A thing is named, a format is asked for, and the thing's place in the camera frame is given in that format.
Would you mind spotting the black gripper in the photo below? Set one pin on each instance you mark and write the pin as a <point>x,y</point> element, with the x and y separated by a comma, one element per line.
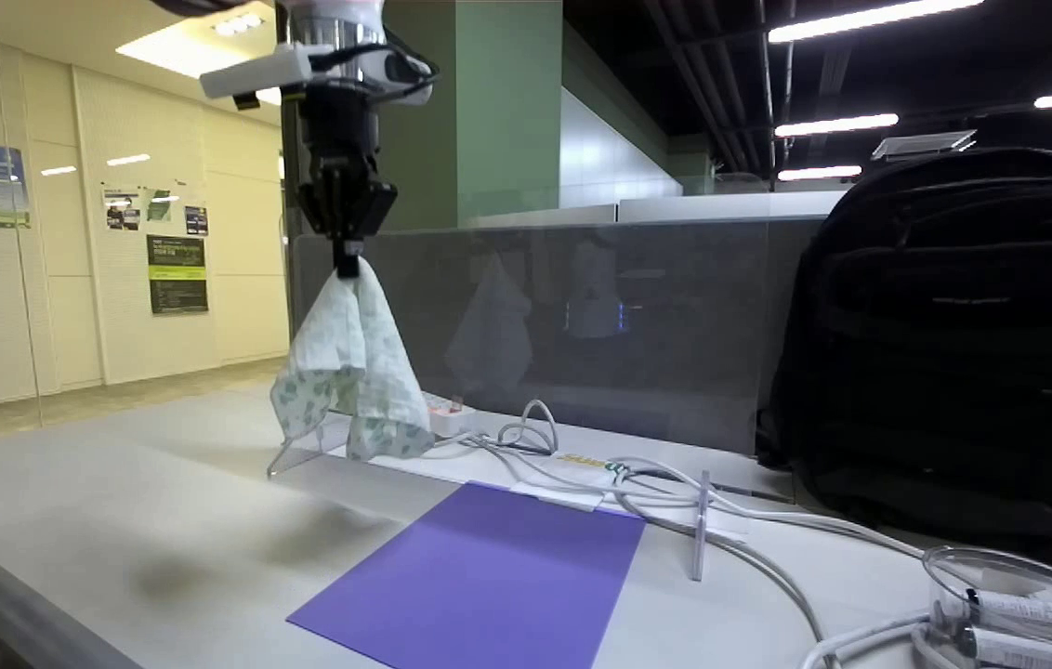
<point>337,133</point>

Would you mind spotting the white patterned towel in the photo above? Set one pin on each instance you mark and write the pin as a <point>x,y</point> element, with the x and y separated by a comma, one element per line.
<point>358,358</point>

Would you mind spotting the clear acrylic glass screen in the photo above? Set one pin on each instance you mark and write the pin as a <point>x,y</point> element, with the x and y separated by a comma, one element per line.
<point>701,534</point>

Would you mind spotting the white power strip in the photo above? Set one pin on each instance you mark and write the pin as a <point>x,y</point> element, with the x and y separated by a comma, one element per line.
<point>455,418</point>

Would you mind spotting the bright recessed ceiling panel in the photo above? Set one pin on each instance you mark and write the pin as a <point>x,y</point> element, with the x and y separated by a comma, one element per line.
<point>177,50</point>

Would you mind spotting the grey partition panel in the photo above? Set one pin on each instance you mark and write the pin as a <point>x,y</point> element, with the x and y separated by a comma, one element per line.
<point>674,321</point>

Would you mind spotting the purple paper sheet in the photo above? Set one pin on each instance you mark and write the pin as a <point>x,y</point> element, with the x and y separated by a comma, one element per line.
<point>488,580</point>

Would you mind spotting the black backpack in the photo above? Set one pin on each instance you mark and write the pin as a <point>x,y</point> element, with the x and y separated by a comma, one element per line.
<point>958,347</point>

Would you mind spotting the small wall photo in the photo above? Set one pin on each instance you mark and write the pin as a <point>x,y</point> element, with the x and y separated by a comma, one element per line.
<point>193,221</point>
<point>120,211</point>
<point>161,205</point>

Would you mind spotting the dark green wall poster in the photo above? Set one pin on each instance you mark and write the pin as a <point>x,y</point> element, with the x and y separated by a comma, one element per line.
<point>177,275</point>

